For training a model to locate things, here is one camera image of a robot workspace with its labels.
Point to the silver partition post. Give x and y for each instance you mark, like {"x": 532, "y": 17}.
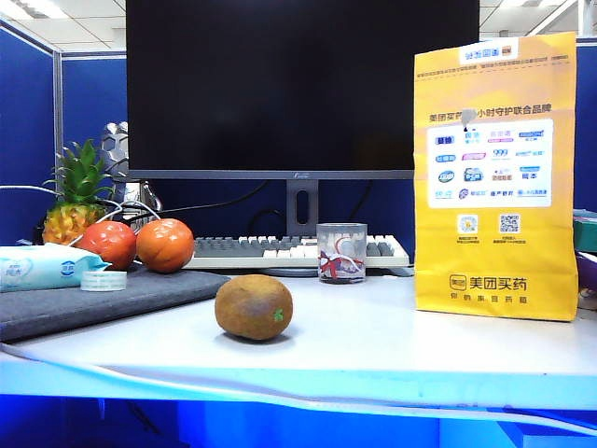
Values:
{"x": 57, "y": 116}

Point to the teal box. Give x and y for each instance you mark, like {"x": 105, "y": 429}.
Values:
{"x": 587, "y": 231}

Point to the yellow printed paper bag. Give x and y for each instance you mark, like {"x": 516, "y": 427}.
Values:
{"x": 494, "y": 252}

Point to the red-orange tomato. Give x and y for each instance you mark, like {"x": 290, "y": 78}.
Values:
{"x": 108, "y": 242}
{"x": 164, "y": 245}

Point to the grey monitor stand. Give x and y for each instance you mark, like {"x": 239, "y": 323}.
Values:
{"x": 301, "y": 200}

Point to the clear plastic cup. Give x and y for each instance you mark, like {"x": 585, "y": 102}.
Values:
{"x": 341, "y": 252}

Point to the small pineapple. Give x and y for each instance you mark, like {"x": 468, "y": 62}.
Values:
{"x": 77, "y": 186}

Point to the grey and white keyboard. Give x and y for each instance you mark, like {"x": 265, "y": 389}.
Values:
{"x": 233, "y": 247}

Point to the kiwifruit with green sticker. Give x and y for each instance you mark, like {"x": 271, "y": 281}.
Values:
{"x": 249, "y": 305}

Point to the grey felt sleeve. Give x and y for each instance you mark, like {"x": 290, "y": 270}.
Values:
{"x": 116, "y": 298}

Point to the clear adhesive tape roll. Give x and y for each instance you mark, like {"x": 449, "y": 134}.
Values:
{"x": 102, "y": 281}

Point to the light blue wet wipes pack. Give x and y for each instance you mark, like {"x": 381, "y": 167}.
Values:
{"x": 37, "y": 268}

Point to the black computer monitor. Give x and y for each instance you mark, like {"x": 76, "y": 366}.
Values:
{"x": 298, "y": 88}

